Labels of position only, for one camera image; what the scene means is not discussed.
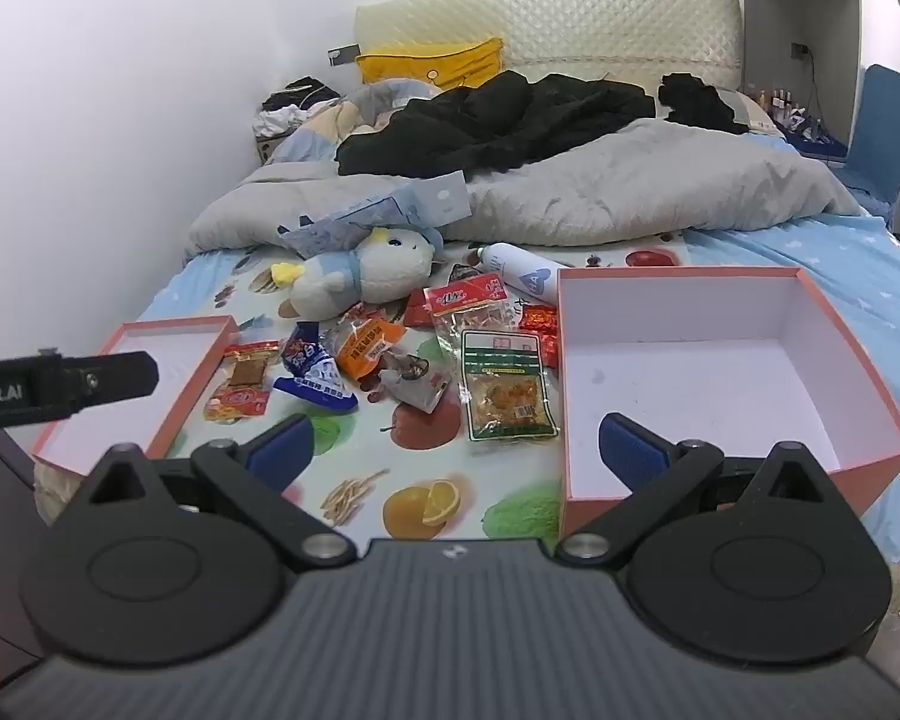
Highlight pink box lid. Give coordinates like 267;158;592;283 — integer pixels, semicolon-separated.
30;317;239;477

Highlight pink cardboard box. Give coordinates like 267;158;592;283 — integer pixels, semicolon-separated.
557;266;900;541

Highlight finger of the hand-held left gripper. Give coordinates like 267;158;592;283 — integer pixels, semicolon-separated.
67;351;158;415

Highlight red yellow snack packet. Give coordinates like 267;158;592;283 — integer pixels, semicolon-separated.
204;340;281;425

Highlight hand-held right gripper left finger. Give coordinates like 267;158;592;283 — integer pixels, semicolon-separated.
82;412;357;571

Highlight grey white snack packet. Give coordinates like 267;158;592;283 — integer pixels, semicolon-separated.
379;352;451;413

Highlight red label clear snack packet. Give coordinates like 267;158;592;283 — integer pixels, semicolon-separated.
426;275;527;340

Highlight pile of clothes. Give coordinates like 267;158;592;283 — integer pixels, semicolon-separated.
253;77;342;140

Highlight light blue plastic bag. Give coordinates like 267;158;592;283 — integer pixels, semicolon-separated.
280;171;470;256

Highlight orange snack packet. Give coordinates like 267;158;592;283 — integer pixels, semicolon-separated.
335;317;407;382

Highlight grey duvet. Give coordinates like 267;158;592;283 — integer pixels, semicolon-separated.
184;116;890;263

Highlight white and blue plush toy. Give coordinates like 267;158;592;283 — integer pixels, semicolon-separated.
270;227;445;323

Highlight fruit print bedsheet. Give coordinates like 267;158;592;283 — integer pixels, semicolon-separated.
34;221;900;567

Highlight blue tray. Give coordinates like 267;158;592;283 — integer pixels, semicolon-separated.
784;127;850;160

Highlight yellow pillow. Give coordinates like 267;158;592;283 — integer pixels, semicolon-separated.
356;37;505;87

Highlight small black garment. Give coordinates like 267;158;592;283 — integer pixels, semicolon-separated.
658;73;751;136

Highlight cream quilted headboard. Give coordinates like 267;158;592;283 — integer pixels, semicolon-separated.
355;0;743;102

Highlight green label snack packet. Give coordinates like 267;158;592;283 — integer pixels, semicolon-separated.
459;328;557;442

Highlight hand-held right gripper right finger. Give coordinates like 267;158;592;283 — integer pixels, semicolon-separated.
555;412;835;569

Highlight black clothing heap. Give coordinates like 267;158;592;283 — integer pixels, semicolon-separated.
335;71;657;175

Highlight white spray bottle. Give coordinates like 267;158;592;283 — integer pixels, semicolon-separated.
480;242;563;306

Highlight blue white snack packet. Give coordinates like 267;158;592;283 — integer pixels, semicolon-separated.
274;322;359;412

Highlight red foil snack packets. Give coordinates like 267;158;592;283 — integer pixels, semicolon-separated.
520;305;561;370

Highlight blue chair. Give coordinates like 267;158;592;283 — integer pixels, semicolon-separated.
832;64;900;203

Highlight group of small bottles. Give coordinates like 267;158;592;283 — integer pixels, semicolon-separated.
746;86;826;143

